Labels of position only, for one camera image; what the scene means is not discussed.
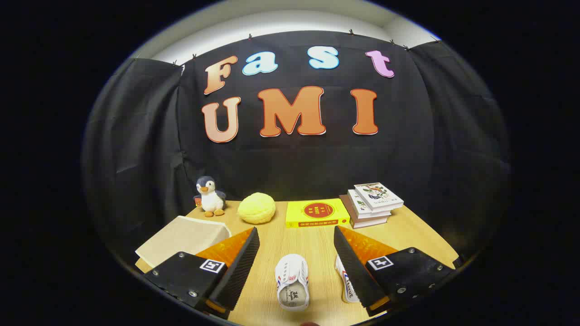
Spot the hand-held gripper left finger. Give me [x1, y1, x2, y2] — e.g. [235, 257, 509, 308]
[143, 226, 261, 320]

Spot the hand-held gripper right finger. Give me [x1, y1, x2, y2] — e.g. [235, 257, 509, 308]
[333, 225, 456, 317]

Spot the white canvas shoe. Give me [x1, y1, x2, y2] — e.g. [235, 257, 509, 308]
[335, 255, 361, 304]
[275, 254, 310, 312]

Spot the beige fabric storage box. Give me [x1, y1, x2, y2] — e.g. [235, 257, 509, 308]
[136, 216, 232, 274]

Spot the yellow round plush cushion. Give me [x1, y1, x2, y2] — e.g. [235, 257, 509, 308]
[237, 192, 276, 225]

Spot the brown cover book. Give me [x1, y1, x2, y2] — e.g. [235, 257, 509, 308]
[339, 194, 390, 229]

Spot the white floral book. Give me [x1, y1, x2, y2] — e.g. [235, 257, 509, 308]
[347, 189, 392, 219]
[353, 182, 404, 213]

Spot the yellow book with red circle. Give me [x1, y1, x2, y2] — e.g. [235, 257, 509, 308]
[285, 198, 352, 228]

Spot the penguin plush toy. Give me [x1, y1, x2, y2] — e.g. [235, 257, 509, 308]
[193, 176, 227, 218]

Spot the black backdrop cloth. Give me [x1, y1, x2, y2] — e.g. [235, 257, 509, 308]
[82, 31, 510, 272]

